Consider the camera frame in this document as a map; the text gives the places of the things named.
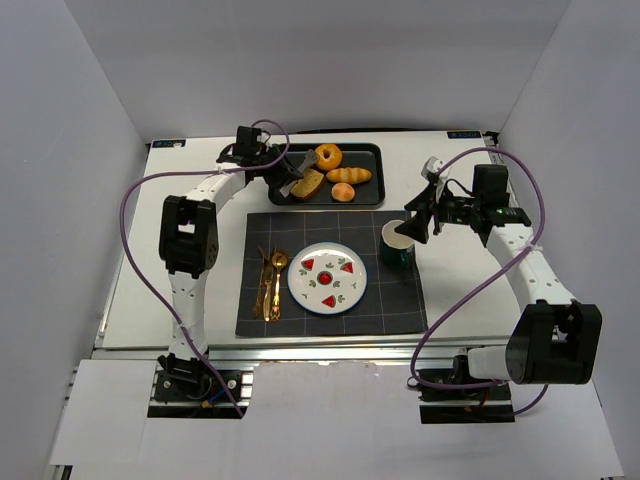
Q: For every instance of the green white mug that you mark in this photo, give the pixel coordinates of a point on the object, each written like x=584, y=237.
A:
x=395, y=249

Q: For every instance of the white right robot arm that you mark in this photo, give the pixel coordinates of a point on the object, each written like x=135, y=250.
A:
x=556, y=337

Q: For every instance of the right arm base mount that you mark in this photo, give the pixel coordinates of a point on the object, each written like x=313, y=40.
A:
x=466, y=406

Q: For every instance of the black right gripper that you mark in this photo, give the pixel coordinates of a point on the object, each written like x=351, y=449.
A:
x=428, y=212

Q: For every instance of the aluminium frame rail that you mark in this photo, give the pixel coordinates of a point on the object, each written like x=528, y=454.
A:
x=247, y=357

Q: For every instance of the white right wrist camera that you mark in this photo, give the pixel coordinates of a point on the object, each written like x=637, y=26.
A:
x=431, y=167

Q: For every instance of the gold knife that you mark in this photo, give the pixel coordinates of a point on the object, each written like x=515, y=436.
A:
x=270, y=302

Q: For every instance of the striped long bread roll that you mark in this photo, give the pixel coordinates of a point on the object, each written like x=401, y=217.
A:
x=349, y=175

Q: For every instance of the right blue table label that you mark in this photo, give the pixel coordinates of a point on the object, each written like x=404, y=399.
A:
x=464, y=134

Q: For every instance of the white watermelon pattern plate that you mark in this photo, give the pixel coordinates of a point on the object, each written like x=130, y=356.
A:
x=327, y=278

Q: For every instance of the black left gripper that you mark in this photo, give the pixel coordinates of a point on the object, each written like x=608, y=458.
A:
x=282, y=172

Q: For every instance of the small round bun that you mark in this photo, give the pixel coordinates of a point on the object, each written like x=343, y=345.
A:
x=343, y=192

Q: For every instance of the blue table label sticker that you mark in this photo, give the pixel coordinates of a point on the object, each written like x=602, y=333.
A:
x=168, y=143

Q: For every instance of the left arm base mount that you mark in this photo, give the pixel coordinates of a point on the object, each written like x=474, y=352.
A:
x=187, y=389

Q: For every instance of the brown bread slice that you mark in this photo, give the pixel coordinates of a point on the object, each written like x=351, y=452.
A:
x=309, y=185

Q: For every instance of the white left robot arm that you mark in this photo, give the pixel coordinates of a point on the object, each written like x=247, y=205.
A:
x=188, y=243

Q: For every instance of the dark checked placemat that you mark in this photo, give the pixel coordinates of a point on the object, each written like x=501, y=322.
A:
x=393, y=302

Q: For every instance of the orange glazed donut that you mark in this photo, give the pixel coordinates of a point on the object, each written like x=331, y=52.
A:
x=329, y=157

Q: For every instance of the gold fork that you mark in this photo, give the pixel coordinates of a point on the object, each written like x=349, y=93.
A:
x=259, y=295

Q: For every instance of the gold spoon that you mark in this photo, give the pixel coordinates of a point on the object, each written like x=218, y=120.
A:
x=279, y=262

